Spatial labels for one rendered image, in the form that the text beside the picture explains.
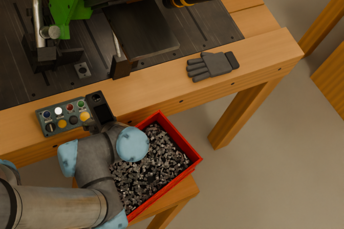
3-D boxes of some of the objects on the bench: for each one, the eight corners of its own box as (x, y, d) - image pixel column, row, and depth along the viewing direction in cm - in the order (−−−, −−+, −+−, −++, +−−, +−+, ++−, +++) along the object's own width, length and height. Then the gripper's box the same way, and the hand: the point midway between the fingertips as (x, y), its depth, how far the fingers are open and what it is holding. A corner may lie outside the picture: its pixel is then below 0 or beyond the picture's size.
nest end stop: (50, 58, 142) (56, 59, 138) (31, 60, 138) (38, 61, 134) (49, 55, 142) (56, 55, 138) (31, 57, 138) (37, 57, 134)
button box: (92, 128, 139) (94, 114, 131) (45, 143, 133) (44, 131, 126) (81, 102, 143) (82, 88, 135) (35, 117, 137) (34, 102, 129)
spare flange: (73, 66, 145) (73, 65, 144) (85, 63, 146) (85, 61, 146) (79, 79, 143) (79, 78, 142) (91, 76, 144) (91, 75, 144)
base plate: (243, 41, 169) (245, 38, 167) (-69, 133, 126) (-71, 130, 124) (193, -38, 184) (195, -41, 182) (-101, 21, 141) (-103, 17, 139)
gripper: (102, 160, 110) (81, 145, 129) (135, 148, 113) (110, 136, 132) (93, 128, 108) (73, 118, 127) (127, 116, 112) (102, 109, 131)
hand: (90, 118), depth 128 cm, fingers closed
